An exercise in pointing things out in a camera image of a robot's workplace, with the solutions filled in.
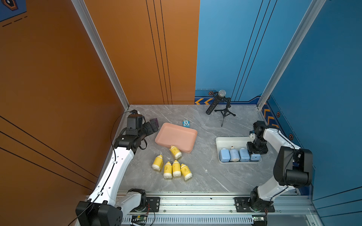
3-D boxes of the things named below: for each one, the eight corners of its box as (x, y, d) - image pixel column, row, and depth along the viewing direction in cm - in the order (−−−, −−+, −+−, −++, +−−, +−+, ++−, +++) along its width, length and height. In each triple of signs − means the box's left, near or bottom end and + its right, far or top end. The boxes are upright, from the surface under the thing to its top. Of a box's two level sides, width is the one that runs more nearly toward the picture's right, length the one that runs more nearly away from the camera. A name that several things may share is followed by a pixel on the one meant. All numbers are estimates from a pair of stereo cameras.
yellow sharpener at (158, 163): (154, 172, 87) (151, 168, 80) (155, 159, 92) (153, 154, 86) (162, 172, 87) (161, 167, 80) (164, 159, 92) (162, 154, 86)
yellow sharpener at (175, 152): (176, 161, 90) (175, 156, 84) (170, 152, 94) (168, 147, 88) (181, 158, 92) (181, 152, 86) (175, 149, 96) (174, 143, 90)
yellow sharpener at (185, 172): (185, 182, 82) (185, 178, 76) (179, 170, 87) (178, 165, 81) (192, 178, 84) (192, 173, 78) (185, 166, 88) (185, 162, 82)
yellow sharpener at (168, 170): (164, 180, 83) (163, 176, 77) (166, 165, 88) (164, 161, 83) (172, 180, 83) (171, 176, 77) (173, 165, 88) (172, 161, 83)
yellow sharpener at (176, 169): (172, 178, 84) (171, 174, 78) (173, 164, 89) (172, 159, 83) (181, 178, 84) (180, 174, 78) (181, 164, 89) (181, 159, 83)
